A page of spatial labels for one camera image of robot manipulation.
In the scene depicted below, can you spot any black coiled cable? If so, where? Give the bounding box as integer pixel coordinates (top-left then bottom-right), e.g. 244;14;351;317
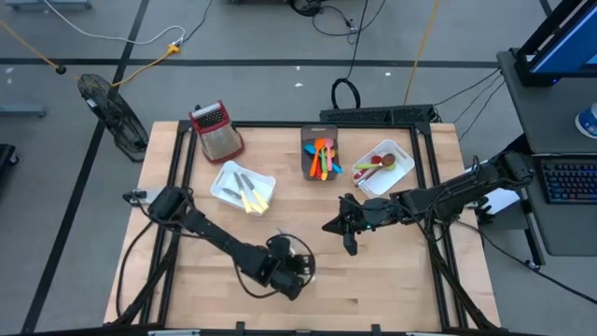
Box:
329;0;370;111

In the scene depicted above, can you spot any thin black cable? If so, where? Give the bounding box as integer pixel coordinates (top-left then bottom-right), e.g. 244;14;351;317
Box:
433;68;503;108

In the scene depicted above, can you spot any black caster base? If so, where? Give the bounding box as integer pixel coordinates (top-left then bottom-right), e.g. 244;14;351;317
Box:
0;143;20;168

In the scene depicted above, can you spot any yellow silicone spoon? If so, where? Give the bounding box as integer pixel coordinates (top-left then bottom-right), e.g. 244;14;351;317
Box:
320;147;337;182

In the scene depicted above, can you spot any black floor cable tangle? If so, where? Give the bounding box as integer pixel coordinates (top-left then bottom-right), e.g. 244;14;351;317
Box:
287;0;388;46

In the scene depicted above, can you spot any yellow hanging extension cable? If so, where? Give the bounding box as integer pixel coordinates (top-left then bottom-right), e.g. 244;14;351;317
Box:
403;0;441;106

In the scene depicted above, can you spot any black table side cable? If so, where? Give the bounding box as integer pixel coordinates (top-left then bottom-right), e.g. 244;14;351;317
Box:
114;217;158;321

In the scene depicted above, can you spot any grey translucent plastic bin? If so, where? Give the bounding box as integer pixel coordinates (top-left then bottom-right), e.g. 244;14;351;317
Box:
300;124;342;182

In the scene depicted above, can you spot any blue white round container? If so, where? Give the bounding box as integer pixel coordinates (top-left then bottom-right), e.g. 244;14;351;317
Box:
574;101;597;140

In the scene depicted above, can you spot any grey stand base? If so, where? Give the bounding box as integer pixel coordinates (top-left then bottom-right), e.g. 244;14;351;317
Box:
2;0;93;11
0;103;48;119

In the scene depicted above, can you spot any brown wooden spoon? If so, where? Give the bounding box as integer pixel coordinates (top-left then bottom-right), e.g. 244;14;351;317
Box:
354;152;397;188

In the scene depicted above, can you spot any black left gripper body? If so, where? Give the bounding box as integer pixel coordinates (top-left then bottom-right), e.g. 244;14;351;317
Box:
260;254;309;302

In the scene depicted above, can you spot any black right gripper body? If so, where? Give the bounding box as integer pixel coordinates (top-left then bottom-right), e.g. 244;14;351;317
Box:
342;196;405;257

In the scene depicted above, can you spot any white paper sheet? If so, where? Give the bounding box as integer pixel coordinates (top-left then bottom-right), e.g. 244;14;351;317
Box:
464;158;521;216

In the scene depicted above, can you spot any black backlit keyboard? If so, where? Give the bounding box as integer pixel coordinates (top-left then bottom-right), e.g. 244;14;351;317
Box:
540;161;597;205

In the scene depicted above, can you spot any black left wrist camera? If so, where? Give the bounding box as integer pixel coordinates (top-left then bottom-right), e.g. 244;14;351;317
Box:
266;235;294;259

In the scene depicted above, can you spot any black perforated control box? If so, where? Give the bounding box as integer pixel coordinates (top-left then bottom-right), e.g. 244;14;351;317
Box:
318;104;437;125

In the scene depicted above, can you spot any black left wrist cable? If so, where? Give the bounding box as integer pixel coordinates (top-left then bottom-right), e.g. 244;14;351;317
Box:
231;231;318;300

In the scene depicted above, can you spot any cream spatula back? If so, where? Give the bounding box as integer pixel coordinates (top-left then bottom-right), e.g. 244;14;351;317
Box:
232;171;254;215

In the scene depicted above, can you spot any blue silicone spoon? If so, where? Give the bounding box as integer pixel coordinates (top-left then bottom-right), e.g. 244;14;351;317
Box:
303;143;344;175

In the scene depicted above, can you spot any red silicone spoon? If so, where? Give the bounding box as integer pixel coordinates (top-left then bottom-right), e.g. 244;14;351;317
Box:
353;155;382;182

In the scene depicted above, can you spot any grey black equipment cart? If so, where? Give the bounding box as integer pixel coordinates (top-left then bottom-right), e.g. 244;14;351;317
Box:
468;49;597;272

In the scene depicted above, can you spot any red steel box grater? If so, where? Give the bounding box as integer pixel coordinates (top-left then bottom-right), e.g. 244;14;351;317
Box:
187;99;246;164

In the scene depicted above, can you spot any white plastic bin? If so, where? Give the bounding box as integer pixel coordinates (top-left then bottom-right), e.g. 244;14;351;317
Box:
352;138;416;198
209;160;278;217

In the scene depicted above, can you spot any yellow floor extension cable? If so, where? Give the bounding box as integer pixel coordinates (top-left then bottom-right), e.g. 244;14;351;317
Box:
0;19;182;89

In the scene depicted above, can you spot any black computer monitor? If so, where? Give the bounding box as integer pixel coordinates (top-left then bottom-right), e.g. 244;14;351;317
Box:
514;0;597;88

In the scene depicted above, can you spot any white floor cable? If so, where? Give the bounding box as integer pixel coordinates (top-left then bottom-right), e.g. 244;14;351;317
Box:
41;0;187;47

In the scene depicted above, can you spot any black floor fan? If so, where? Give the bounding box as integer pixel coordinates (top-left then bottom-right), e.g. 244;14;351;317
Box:
76;73;150;162

